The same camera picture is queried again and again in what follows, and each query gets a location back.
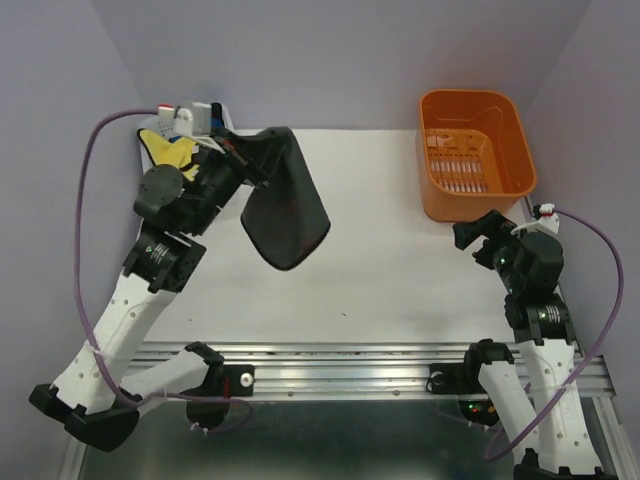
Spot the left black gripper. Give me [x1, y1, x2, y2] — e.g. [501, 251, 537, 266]
[191, 124, 293, 233]

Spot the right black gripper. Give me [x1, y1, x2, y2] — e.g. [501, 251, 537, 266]
[452, 208, 524, 291]

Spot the black and purple towel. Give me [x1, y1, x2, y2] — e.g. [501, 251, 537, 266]
[234, 127, 331, 271]

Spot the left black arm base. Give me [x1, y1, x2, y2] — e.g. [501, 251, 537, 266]
[186, 364, 255, 398]

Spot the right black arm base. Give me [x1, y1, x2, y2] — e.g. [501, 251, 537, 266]
[426, 363, 484, 396]

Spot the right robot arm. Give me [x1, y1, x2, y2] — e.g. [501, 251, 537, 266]
[453, 204, 608, 479]

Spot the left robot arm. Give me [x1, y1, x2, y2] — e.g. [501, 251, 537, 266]
[29, 128, 268, 452]

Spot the white perforated basket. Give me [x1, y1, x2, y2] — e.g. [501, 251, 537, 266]
[138, 102, 234, 172]

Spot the yellow towel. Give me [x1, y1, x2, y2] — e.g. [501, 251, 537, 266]
[137, 129, 200, 181]

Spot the orange plastic basket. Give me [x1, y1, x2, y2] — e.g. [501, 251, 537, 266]
[416, 89, 538, 222]

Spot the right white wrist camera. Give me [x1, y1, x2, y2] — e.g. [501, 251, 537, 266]
[511, 203, 560, 236]

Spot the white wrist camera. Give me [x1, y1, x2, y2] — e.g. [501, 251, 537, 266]
[157, 102, 212, 137]
[511, 203, 560, 236]

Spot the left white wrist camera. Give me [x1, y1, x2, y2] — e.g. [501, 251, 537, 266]
[157, 102, 212, 137]

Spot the aluminium mounting rail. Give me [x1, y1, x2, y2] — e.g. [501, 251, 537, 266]
[119, 342, 619, 401]

